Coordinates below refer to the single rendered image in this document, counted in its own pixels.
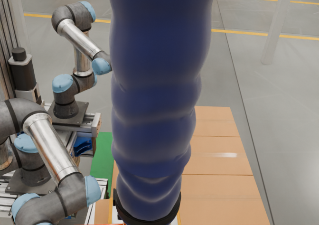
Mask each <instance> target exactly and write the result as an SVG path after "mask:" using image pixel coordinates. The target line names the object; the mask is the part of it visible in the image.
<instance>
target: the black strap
mask: <svg viewBox="0 0 319 225"><path fill-rule="evenodd" d="M180 202H181V191H180V194H179V197H178V199H177V201H176V203H175V205H174V206H173V208H172V210H171V211H170V213H169V214H168V215H167V216H165V217H163V218H160V219H157V220H154V221H146V220H141V219H137V218H135V217H133V216H132V215H130V214H129V213H128V212H127V211H126V210H125V209H124V208H123V207H122V205H121V202H120V199H119V197H118V194H117V190H116V189H115V188H114V189H113V206H116V210H117V212H118V214H119V215H120V217H121V218H122V219H123V220H124V221H125V222H127V223H128V224H130V225H166V224H168V223H169V222H170V221H172V220H173V219H174V217H175V216H176V215H177V213H178V211H179V208H180Z"/></svg>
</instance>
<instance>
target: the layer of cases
mask: <svg viewBox="0 0 319 225"><path fill-rule="evenodd" d="M195 111H196V127H195V130H194V133H193V136H192V138H191V141H190V145H191V157H190V159H189V162H188V163H187V165H186V166H185V167H184V171H183V173H182V182H181V190H180V191H181V202H180V208H179V214H180V220H181V225H270V222H269V220H268V217H267V214H266V211H265V208H264V206H263V202H262V199H261V196H260V193H259V191H258V188H257V185H256V182H255V179H254V177H253V173H252V170H251V167H250V164H249V162H248V159H247V156H246V153H245V150H244V147H243V144H242V141H241V138H240V135H239V133H238V130H237V127H236V124H235V121H234V118H233V115H232V112H231V109H230V107H212V106H195ZM118 173H119V170H118V167H117V165H116V161H115V160H114V164H113V177H112V187H111V196H110V198H113V189H114V188H115V189H116V180H117V176H118Z"/></svg>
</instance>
